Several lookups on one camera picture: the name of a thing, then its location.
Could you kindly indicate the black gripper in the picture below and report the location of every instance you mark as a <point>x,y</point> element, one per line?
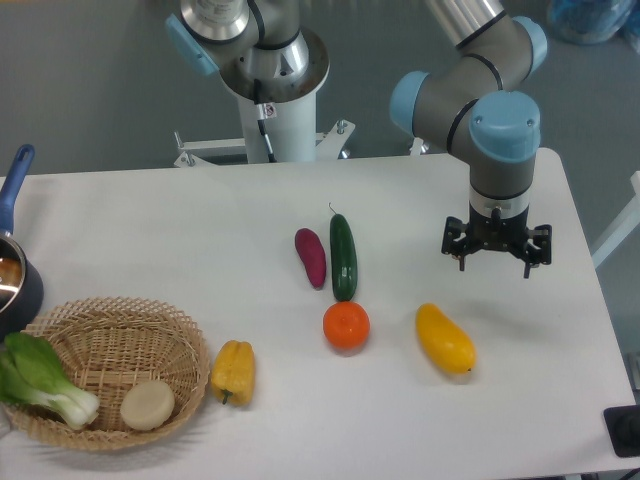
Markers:
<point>494,233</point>

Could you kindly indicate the yellow mango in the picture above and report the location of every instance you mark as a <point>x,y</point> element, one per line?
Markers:
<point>446,344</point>

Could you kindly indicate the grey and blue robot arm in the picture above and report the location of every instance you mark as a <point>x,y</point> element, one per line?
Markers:
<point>474,110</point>

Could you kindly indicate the green cucumber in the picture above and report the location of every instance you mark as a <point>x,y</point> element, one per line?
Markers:
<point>344,263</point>

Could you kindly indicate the orange fruit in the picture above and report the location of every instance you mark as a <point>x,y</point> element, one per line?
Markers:
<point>346,325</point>

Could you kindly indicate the purple sweet potato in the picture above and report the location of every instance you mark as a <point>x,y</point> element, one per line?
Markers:
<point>312,255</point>

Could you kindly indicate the black device at table edge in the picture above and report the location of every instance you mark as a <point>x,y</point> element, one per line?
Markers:
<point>622,424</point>

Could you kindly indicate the blue plastic bag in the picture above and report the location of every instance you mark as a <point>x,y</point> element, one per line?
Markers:
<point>594,22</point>

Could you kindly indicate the yellow bell pepper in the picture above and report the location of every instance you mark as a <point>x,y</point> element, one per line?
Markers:
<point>232,377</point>

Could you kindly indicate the woven bamboo basket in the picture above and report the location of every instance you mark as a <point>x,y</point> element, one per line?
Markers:
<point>107,346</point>

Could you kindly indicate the round beige bun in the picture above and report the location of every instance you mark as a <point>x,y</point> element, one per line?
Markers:
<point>147,405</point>

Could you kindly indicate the green bok choy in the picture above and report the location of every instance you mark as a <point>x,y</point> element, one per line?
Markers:
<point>32,374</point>

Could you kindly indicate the white frame at right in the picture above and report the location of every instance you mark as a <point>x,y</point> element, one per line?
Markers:
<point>620,227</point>

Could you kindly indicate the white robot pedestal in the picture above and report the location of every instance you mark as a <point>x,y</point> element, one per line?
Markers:
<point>275,91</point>

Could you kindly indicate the blue pot with handle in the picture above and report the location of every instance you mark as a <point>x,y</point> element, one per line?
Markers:
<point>22,290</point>

